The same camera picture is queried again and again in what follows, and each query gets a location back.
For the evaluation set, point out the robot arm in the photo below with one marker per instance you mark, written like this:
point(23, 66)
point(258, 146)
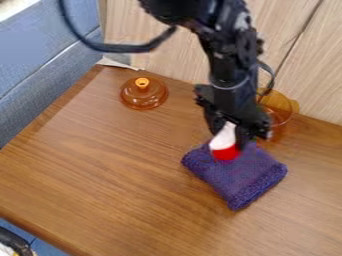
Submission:
point(227, 43)

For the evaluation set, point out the red and white toy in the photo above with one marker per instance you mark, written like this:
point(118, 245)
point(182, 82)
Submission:
point(224, 146)

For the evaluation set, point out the orange pot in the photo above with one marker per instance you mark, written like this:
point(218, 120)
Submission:
point(279, 110)

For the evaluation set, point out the purple cloth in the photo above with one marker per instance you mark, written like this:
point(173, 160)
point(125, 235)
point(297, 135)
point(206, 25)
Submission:
point(240, 178)

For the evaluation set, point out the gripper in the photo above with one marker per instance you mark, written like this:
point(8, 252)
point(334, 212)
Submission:
point(234, 103)

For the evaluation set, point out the orange lid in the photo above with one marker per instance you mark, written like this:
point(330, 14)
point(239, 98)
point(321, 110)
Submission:
point(143, 95)

